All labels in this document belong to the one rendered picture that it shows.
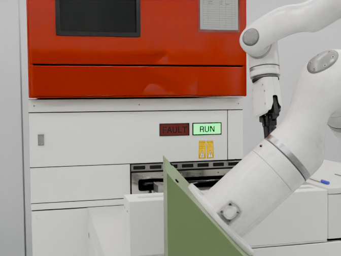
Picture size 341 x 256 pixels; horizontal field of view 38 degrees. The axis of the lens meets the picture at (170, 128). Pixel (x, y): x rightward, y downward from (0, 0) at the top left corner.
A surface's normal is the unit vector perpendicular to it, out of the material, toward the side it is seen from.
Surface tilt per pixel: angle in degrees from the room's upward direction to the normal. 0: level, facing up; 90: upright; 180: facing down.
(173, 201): 90
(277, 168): 81
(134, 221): 90
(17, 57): 90
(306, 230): 90
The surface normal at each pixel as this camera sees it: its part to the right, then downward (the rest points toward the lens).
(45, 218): 0.24, 0.05
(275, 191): 0.29, 0.32
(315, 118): -0.65, 0.10
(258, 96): -0.97, 0.03
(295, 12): 0.28, -0.45
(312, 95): -0.84, 0.00
